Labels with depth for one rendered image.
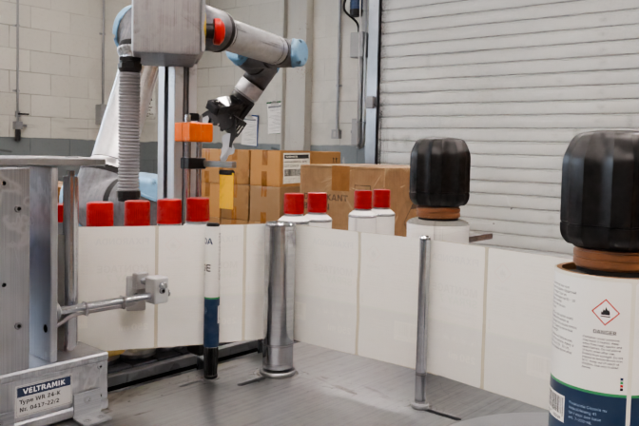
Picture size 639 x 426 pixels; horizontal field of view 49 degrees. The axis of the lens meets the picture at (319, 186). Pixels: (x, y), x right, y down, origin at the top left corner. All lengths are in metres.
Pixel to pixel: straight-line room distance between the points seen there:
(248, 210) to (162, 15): 4.04
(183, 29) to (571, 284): 0.65
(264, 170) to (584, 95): 2.30
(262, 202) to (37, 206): 4.19
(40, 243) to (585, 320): 0.51
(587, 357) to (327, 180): 1.19
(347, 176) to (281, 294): 0.84
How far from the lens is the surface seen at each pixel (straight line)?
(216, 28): 1.04
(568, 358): 0.60
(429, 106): 5.87
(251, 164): 4.97
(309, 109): 6.74
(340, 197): 1.69
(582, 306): 0.59
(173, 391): 0.85
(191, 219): 1.02
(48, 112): 7.13
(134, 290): 0.85
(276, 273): 0.86
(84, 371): 0.78
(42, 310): 0.76
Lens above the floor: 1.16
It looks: 3 degrees down
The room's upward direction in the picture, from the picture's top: 1 degrees clockwise
